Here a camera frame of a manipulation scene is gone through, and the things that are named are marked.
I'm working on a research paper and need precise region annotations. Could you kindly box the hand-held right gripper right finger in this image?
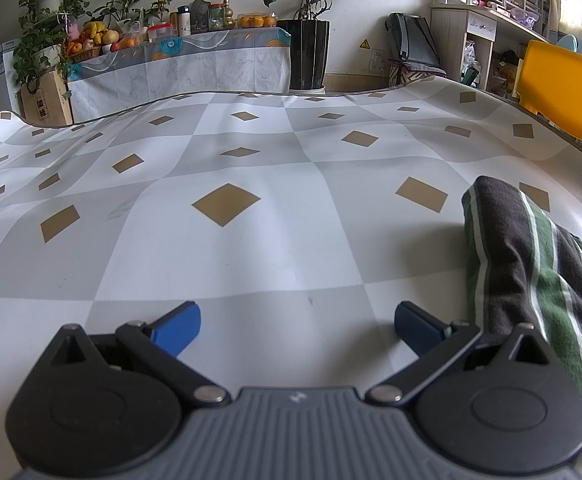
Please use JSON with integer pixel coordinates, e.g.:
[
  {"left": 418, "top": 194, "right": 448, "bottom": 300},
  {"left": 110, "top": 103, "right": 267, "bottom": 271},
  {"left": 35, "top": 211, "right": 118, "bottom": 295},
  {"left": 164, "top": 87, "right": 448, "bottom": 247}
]
[{"left": 367, "top": 301, "right": 554, "bottom": 406}]

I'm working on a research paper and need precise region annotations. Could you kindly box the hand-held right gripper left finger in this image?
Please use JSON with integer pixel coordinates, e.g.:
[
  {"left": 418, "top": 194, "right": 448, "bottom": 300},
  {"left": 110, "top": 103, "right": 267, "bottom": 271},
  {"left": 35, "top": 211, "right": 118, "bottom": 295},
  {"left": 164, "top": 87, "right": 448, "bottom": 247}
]
[{"left": 46, "top": 302, "right": 230, "bottom": 406}]

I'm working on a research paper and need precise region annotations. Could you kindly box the green striped dark cloth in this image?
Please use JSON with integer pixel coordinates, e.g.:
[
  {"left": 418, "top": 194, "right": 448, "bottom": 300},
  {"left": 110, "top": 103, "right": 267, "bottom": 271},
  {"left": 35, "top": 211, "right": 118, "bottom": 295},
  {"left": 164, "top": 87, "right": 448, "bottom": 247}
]
[{"left": 461, "top": 176, "right": 582, "bottom": 443}]

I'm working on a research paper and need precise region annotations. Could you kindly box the grey white checkered tablecloth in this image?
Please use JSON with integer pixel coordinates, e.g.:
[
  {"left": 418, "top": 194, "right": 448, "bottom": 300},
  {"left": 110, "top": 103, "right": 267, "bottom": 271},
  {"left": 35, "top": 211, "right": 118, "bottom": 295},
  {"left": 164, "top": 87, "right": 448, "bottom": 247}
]
[{"left": 0, "top": 76, "right": 582, "bottom": 480}]

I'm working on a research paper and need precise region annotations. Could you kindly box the patterned woven bag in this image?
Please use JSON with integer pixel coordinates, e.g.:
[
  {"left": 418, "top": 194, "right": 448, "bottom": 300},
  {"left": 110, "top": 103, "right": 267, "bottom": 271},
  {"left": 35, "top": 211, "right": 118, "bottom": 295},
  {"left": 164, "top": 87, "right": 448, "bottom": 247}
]
[{"left": 388, "top": 60, "right": 447, "bottom": 88}]

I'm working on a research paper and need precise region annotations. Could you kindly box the cabinet with grey patterned cover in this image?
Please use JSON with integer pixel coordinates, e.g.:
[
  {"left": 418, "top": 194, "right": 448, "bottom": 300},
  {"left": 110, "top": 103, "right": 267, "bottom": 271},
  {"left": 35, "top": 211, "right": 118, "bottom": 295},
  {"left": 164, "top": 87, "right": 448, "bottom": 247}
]
[{"left": 66, "top": 27, "right": 292, "bottom": 123}]

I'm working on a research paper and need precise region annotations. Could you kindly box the yellow plastic chair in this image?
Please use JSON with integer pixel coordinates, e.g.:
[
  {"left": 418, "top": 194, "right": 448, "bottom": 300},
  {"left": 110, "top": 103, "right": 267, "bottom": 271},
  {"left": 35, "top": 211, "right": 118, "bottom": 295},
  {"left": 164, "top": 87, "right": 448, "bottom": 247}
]
[{"left": 518, "top": 40, "right": 582, "bottom": 166}]

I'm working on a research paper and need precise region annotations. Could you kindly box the white desk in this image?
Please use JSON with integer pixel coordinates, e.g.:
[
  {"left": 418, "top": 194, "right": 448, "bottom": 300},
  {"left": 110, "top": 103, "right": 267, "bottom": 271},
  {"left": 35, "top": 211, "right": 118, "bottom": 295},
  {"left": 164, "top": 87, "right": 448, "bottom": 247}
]
[{"left": 430, "top": 5, "right": 562, "bottom": 96}]

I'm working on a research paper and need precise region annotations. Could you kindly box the fruit basket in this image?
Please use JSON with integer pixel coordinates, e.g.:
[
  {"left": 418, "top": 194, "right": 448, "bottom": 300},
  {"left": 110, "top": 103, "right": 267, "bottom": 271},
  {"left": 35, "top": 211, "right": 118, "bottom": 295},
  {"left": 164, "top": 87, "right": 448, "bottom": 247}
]
[{"left": 63, "top": 21, "right": 122, "bottom": 62}]

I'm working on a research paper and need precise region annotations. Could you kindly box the dark grey stone ornament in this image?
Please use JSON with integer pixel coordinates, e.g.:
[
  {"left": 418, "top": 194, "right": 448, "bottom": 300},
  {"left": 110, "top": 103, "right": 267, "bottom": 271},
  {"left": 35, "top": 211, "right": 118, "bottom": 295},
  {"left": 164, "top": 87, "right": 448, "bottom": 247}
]
[{"left": 191, "top": 0, "right": 211, "bottom": 35}]

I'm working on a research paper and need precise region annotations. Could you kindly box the clear box of oranges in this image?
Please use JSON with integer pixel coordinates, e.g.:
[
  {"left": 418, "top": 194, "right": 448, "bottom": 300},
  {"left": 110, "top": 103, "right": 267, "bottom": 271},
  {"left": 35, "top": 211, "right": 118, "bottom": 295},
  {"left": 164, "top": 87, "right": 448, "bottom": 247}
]
[{"left": 237, "top": 12, "right": 278, "bottom": 29}]

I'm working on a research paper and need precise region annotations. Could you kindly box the small potted plant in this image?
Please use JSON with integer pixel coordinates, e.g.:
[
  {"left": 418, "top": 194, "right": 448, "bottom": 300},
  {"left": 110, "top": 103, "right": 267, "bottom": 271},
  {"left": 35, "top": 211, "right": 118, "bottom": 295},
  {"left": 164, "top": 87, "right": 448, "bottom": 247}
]
[
  {"left": 143, "top": 0, "right": 179, "bottom": 27},
  {"left": 93, "top": 0, "right": 147, "bottom": 35}
]

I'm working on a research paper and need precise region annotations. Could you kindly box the light blue chair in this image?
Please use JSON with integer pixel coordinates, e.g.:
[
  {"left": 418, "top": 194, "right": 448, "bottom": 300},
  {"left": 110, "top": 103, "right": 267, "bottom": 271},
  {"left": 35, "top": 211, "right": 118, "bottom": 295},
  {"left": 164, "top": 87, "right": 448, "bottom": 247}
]
[{"left": 556, "top": 32, "right": 582, "bottom": 58}]

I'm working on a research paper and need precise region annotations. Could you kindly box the trailing pothos plant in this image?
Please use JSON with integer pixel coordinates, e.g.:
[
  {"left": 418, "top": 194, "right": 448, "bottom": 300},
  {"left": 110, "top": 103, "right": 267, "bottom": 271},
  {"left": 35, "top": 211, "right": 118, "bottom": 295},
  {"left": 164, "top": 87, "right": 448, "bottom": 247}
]
[{"left": 13, "top": 0, "right": 90, "bottom": 93}]

